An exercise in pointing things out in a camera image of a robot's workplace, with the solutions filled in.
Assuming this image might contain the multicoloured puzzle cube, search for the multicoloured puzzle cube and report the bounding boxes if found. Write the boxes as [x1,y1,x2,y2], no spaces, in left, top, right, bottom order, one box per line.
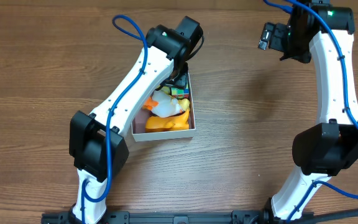
[171,88,190,99]

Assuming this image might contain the white plush duck toy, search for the white plush duck toy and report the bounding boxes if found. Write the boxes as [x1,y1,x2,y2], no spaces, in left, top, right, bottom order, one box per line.
[142,90,190,118]

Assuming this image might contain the white box pink interior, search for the white box pink interior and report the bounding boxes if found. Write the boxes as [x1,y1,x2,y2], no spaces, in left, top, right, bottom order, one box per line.
[129,73,196,142]

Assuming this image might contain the yellow one-eyed ball toy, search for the yellow one-eyed ball toy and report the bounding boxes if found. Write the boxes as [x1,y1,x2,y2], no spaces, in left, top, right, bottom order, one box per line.
[160,86,171,95]

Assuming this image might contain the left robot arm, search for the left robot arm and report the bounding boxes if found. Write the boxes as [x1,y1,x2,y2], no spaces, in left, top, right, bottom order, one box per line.
[69,24,203,223]

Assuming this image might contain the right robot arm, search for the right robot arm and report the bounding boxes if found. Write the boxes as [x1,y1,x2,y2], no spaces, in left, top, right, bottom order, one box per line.
[259,1,358,223]

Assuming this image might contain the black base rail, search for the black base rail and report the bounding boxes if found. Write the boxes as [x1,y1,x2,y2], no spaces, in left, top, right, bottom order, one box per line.
[41,210,315,224]

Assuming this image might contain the thick black cable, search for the thick black cable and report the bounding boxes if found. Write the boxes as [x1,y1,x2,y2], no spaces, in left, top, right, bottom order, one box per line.
[293,205,358,224]

